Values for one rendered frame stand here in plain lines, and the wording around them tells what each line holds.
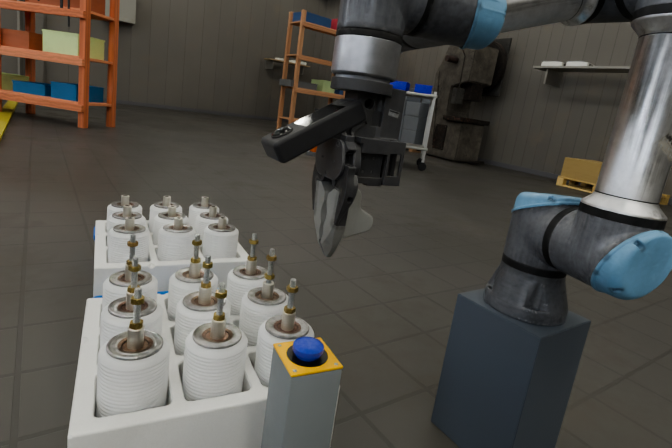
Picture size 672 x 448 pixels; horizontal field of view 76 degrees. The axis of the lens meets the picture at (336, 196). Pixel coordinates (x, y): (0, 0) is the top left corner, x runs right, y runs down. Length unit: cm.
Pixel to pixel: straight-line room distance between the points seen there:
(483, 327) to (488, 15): 57
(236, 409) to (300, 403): 17
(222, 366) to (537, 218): 58
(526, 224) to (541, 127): 705
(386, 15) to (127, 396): 59
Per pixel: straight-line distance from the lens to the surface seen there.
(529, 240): 84
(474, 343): 92
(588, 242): 76
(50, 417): 103
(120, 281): 92
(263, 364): 77
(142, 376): 70
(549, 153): 777
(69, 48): 575
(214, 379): 72
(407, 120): 848
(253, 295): 86
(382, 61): 48
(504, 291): 88
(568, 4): 81
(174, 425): 72
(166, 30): 1155
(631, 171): 76
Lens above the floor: 63
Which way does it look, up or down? 12 degrees down
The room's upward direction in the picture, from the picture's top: 8 degrees clockwise
